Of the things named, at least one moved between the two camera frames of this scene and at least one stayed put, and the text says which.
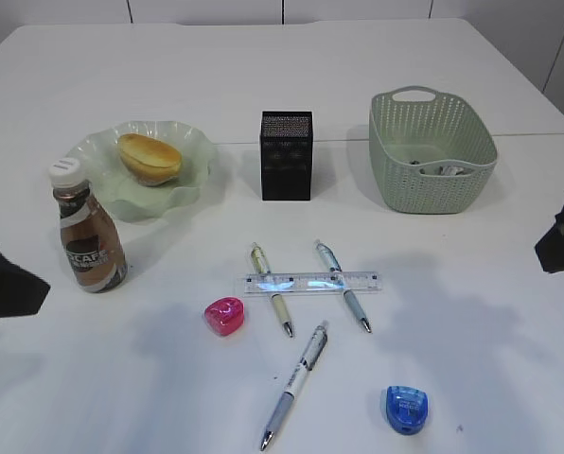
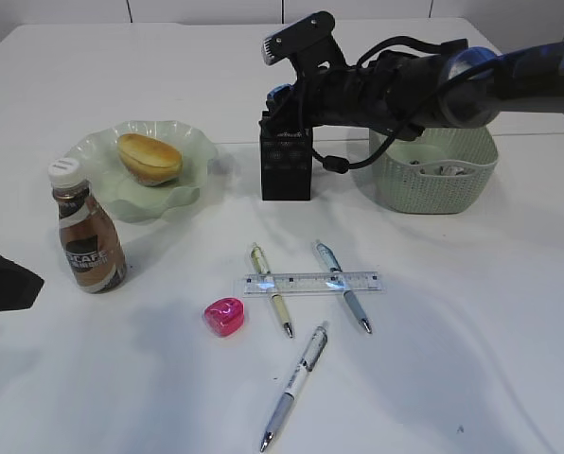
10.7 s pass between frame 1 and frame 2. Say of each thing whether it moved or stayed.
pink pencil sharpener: stayed
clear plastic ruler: stayed
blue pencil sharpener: moved
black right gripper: moved
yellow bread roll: stayed
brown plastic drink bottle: stayed
